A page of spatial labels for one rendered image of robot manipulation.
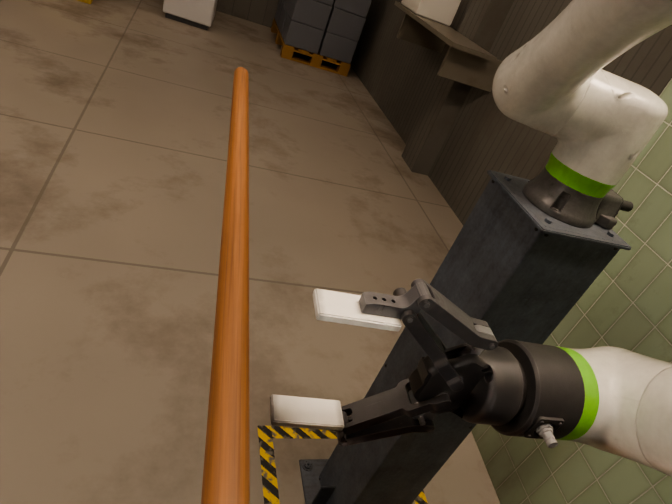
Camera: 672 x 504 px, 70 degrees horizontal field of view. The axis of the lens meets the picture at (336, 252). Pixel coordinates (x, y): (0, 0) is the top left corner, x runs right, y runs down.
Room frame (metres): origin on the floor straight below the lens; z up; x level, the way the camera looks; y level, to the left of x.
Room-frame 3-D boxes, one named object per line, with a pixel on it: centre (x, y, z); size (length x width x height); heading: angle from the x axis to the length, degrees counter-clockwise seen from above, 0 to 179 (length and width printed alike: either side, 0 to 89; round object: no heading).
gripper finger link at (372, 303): (0.31, -0.06, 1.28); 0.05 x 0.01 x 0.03; 111
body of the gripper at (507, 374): (0.35, -0.16, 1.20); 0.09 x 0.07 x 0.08; 111
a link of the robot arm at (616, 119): (0.95, -0.36, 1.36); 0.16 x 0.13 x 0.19; 90
